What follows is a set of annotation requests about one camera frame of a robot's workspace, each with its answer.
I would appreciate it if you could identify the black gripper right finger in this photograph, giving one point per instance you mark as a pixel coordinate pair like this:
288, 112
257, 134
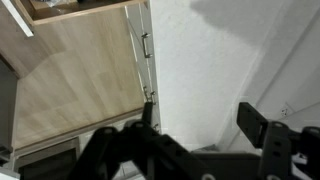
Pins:
281, 146

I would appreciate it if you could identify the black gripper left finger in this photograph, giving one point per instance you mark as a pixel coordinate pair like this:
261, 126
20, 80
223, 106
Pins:
156, 156

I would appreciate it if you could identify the white lower drawer front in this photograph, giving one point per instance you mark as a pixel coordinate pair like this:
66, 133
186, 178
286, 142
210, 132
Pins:
139, 22

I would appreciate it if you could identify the white wall power outlet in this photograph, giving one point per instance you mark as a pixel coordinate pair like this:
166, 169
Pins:
286, 110

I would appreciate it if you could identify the silver drawer bar handle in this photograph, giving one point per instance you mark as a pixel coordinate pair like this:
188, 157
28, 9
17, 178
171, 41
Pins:
144, 37

